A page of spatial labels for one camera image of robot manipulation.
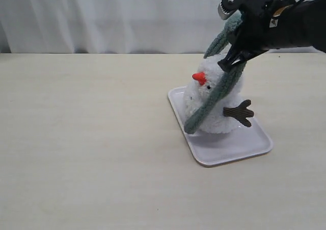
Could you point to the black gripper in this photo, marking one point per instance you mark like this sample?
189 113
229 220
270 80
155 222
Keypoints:
254 36

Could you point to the white plastic tray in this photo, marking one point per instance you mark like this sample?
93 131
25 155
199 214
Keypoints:
210 150

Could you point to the white plush snowman toy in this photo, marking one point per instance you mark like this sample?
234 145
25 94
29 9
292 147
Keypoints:
228 113

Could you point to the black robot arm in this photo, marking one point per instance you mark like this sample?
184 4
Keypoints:
300 26

